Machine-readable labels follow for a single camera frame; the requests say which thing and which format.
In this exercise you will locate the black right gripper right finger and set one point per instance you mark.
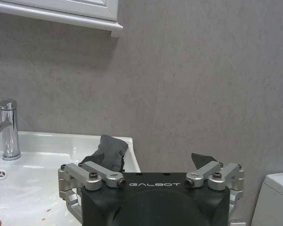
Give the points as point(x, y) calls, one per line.
point(215, 175)

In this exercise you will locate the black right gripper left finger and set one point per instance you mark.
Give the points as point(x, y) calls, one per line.
point(94, 177)

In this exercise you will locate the dark grey towel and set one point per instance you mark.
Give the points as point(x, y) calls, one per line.
point(112, 150)

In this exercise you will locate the white ceramic washbasin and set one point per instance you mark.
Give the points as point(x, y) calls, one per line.
point(42, 169)

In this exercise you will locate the white toilet tank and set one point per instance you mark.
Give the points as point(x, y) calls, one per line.
point(277, 200)

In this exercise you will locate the chrome faucet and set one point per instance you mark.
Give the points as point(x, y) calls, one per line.
point(10, 131)

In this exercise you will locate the white wall cabinet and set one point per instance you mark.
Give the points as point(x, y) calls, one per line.
point(61, 9)

